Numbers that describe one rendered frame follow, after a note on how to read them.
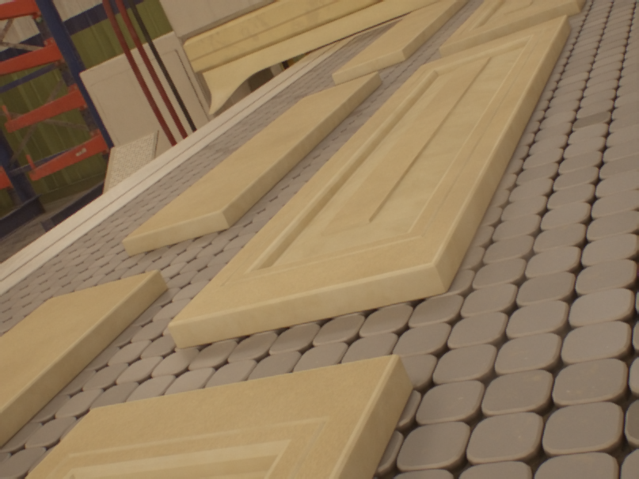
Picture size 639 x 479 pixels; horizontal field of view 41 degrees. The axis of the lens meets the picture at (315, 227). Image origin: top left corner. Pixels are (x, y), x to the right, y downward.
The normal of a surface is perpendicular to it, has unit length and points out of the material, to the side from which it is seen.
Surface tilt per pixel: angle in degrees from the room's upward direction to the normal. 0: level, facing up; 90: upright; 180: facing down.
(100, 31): 90
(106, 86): 90
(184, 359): 0
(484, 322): 0
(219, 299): 0
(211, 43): 90
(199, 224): 90
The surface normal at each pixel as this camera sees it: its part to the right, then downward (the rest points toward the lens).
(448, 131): -0.22, -0.91
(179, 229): -0.36, 0.41
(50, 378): 0.85, -0.23
